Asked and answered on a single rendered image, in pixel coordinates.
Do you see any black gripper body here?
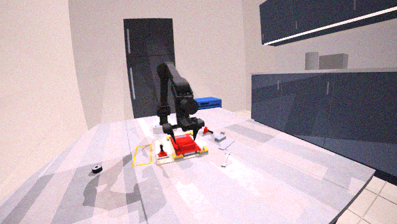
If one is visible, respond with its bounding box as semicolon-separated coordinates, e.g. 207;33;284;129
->
162;111;205;133

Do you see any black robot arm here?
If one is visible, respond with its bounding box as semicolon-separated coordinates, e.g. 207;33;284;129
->
157;62;199;132

